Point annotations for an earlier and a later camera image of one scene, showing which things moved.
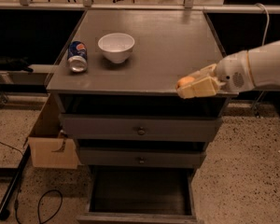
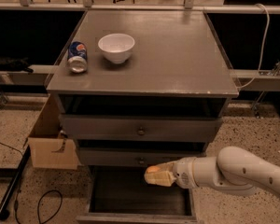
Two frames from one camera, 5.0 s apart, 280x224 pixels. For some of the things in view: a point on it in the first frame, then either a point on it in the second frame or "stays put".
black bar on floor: [3, 211] stays put
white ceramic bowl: [117, 46] stays put
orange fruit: [184, 81] → [151, 169]
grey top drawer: [83, 127] stays put
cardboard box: [50, 147] stays put
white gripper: [233, 70] → [182, 173]
